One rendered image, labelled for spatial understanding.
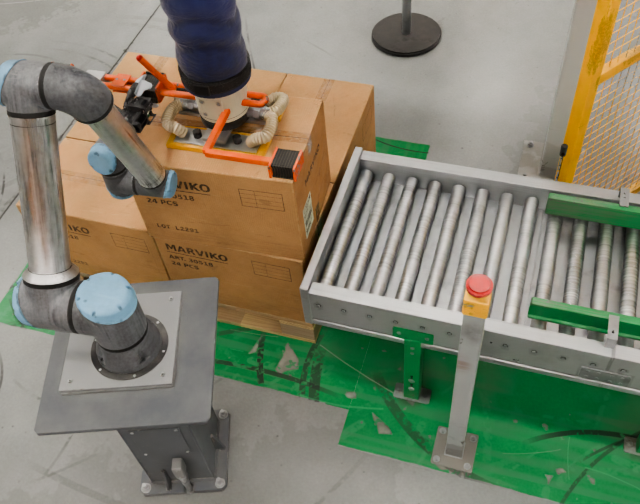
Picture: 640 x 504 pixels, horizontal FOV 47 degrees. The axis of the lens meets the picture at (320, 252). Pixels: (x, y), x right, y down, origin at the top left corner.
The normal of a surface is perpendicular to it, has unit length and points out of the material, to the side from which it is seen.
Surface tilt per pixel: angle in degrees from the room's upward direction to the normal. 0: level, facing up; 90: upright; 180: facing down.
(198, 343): 0
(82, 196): 0
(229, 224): 90
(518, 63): 0
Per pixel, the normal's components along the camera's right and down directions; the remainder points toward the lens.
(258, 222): -0.24, 0.77
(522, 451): -0.08, -0.62
